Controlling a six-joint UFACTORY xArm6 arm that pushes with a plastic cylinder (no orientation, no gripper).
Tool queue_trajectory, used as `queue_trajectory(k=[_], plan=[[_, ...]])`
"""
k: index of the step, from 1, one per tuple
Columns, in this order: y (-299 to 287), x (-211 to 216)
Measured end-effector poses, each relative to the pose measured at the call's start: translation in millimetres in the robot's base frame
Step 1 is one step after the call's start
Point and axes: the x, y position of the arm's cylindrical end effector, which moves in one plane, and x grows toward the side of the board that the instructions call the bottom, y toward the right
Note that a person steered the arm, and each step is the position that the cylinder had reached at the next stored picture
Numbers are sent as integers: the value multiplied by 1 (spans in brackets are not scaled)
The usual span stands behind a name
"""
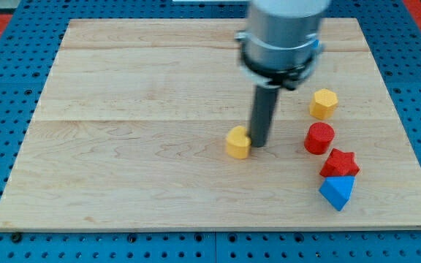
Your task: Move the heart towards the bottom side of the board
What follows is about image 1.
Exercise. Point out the yellow hexagon block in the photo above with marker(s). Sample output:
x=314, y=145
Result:
x=323, y=104

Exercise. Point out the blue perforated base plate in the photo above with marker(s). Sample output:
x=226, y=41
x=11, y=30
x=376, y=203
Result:
x=28, y=46

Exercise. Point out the red star block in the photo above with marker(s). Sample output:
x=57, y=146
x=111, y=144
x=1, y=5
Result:
x=339, y=163

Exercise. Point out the wooden board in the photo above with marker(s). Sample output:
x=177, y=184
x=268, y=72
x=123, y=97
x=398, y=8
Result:
x=129, y=133

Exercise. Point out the yellow heart block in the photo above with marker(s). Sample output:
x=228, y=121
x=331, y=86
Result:
x=238, y=143

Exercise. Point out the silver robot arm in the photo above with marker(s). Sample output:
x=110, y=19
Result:
x=279, y=48

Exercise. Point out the blue triangle block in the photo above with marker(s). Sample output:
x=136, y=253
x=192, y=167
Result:
x=337, y=190

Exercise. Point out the red cylinder block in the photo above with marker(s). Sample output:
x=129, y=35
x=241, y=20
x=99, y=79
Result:
x=319, y=137

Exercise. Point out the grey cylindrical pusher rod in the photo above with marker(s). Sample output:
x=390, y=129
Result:
x=262, y=111

